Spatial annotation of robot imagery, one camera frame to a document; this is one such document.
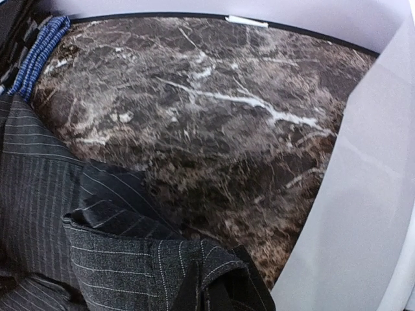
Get black pinstriped long sleeve shirt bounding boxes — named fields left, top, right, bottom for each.
left=1, top=95, right=275, bottom=310

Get white tape strip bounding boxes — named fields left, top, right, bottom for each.
left=224, top=15, right=269, bottom=28

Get white plastic bin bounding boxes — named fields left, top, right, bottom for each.
left=272, top=17, right=414, bottom=310

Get blue checkered folded shirt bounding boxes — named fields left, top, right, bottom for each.
left=1, top=16, right=71, bottom=101

